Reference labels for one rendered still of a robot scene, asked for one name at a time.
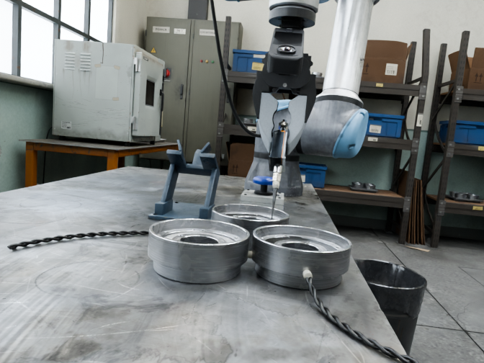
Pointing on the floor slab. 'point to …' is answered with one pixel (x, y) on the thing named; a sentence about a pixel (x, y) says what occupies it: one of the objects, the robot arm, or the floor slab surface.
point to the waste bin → (395, 295)
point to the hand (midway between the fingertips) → (279, 145)
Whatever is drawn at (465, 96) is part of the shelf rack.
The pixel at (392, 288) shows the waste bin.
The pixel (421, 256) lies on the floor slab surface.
